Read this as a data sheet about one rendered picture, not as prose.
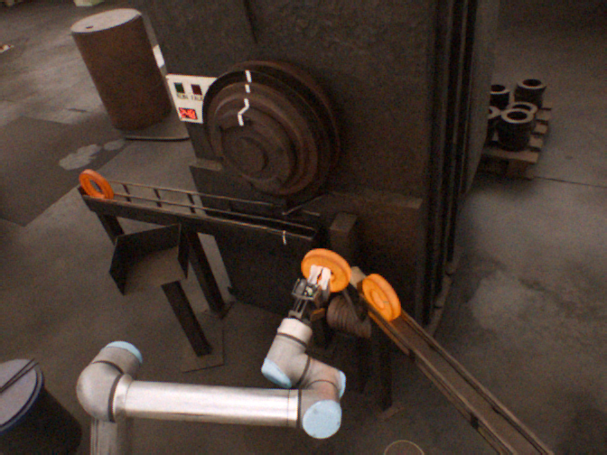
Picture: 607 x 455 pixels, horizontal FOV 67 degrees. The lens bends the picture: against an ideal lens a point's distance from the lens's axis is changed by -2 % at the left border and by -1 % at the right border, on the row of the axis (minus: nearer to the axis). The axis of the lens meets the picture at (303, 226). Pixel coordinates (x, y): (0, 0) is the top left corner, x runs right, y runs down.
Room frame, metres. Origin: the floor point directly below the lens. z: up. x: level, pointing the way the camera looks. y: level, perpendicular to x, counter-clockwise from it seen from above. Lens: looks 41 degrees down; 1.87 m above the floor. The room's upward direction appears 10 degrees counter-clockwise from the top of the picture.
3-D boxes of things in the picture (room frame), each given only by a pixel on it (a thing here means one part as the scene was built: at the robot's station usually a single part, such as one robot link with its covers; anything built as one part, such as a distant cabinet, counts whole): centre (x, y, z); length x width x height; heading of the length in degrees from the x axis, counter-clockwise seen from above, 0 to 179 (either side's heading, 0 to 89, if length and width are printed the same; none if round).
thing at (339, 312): (1.05, -0.14, 0.27); 0.22 x 0.13 x 0.53; 56
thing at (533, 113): (2.87, -1.19, 0.22); 1.20 x 0.81 x 0.44; 54
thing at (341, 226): (1.23, -0.14, 0.68); 0.11 x 0.08 x 0.24; 146
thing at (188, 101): (1.62, 0.28, 1.15); 0.26 x 0.02 x 0.18; 56
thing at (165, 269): (1.38, 0.61, 0.36); 0.26 x 0.20 x 0.72; 91
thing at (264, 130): (1.26, 0.11, 1.11); 0.28 x 0.06 x 0.28; 56
